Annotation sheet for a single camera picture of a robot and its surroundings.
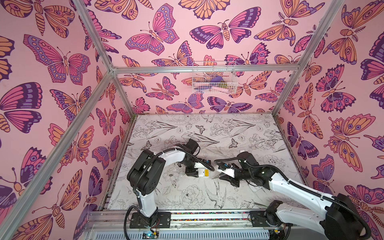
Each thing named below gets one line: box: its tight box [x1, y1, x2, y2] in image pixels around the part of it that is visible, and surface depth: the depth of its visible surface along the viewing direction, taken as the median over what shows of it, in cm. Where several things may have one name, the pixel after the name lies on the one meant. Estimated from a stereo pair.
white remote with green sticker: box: [198, 168, 210, 178], surface depth 89 cm
